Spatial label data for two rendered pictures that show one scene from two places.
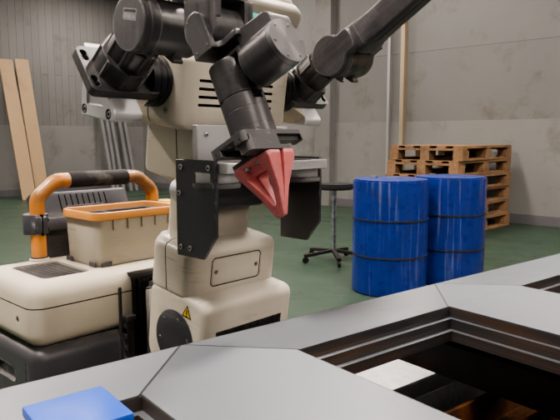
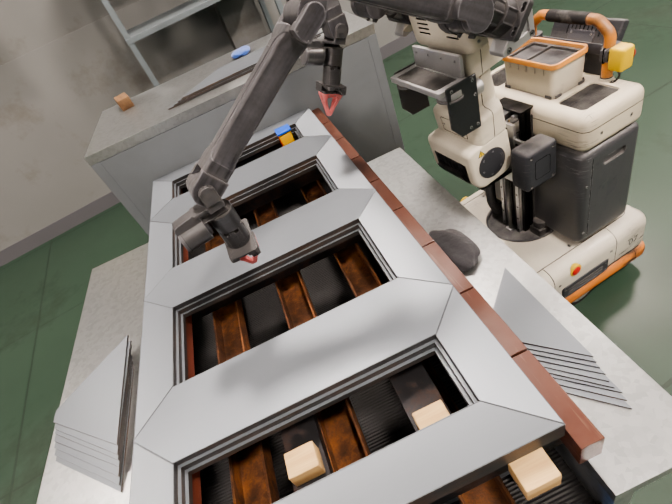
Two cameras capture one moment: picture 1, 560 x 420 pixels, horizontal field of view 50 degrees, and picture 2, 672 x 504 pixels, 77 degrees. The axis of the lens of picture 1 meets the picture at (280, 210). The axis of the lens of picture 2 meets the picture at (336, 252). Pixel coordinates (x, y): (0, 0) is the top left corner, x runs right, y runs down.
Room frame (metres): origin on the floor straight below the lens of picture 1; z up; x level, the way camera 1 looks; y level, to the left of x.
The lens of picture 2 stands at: (1.37, -1.18, 1.56)
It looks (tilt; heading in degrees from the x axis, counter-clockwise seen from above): 40 degrees down; 126
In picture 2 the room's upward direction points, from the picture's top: 24 degrees counter-clockwise
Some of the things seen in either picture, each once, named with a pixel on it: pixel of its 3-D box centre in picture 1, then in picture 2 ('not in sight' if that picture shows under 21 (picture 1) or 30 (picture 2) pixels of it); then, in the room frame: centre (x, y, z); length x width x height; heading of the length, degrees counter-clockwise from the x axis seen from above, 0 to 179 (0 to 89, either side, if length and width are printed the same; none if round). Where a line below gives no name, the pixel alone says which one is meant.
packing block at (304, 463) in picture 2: not in sight; (304, 463); (0.96, -0.99, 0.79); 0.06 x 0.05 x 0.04; 38
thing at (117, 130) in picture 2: not in sight; (225, 76); (0.00, 0.46, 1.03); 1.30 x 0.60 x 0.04; 38
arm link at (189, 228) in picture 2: not in sight; (198, 215); (0.72, -0.68, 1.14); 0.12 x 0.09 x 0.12; 50
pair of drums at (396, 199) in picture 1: (420, 230); not in sight; (4.32, -1.03, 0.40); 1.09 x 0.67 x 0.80; 133
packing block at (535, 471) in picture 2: not in sight; (533, 472); (1.35, -0.91, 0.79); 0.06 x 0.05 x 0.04; 38
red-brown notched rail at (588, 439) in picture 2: not in sight; (387, 201); (0.92, -0.23, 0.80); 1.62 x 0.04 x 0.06; 128
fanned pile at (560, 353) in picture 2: not in sight; (534, 339); (1.34, -0.60, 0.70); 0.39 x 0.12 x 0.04; 128
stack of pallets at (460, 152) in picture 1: (448, 186); not in sight; (7.23, -2.05, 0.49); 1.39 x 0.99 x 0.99; 136
